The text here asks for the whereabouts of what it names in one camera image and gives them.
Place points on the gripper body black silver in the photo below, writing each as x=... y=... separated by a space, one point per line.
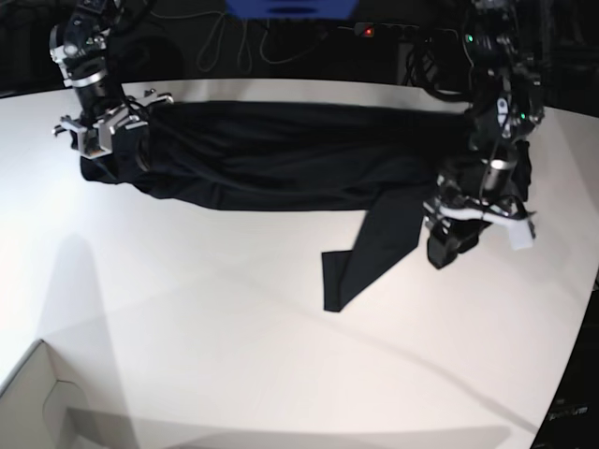
x=131 y=115
x=476 y=191

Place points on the black long-sleeve t-shirt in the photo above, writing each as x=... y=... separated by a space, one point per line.
x=293 y=157

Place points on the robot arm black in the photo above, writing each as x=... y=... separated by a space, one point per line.
x=504 y=96
x=80 y=49

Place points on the blue box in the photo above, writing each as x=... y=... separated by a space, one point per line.
x=292 y=9

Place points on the white plastic bin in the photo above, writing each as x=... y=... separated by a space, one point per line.
x=38 y=410

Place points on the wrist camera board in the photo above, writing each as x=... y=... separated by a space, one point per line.
x=92 y=148

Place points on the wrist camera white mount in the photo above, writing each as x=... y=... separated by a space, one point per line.
x=521 y=234

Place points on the black power strip red switch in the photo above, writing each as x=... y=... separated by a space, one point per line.
x=402 y=32

